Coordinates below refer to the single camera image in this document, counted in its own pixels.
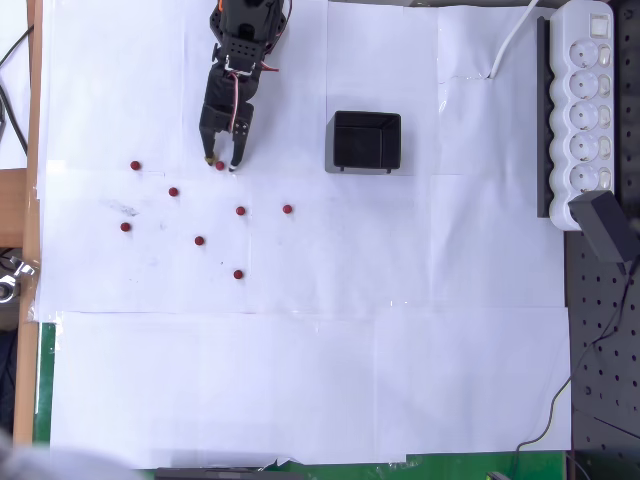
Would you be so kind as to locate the white power strip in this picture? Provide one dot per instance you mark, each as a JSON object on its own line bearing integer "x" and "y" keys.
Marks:
{"x": 582, "y": 115}

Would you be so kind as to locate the silver metal clamp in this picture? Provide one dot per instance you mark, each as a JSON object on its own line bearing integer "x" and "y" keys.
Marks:
{"x": 10, "y": 287}

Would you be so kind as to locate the blurry grey object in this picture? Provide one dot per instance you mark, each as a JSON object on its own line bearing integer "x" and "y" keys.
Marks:
{"x": 50, "y": 460}

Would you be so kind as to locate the white paper table cover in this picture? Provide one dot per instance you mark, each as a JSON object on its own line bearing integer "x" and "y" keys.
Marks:
{"x": 300, "y": 375}

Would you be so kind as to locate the green cutting mat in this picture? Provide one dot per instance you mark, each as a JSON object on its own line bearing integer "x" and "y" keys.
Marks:
{"x": 44, "y": 380}

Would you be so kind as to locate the black pegboard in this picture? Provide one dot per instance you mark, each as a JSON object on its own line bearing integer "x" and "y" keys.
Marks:
{"x": 605, "y": 375}

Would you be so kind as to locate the wooden table edge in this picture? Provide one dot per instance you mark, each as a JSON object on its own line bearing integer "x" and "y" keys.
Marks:
{"x": 27, "y": 200}

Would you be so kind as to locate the black power adapter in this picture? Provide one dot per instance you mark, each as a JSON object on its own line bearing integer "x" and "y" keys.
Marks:
{"x": 597, "y": 225}

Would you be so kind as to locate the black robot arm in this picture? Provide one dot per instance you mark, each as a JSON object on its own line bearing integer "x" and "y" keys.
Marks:
{"x": 245, "y": 30}

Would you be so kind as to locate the black open box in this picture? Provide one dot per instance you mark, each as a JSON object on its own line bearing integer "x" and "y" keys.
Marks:
{"x": 365, "y": 145}

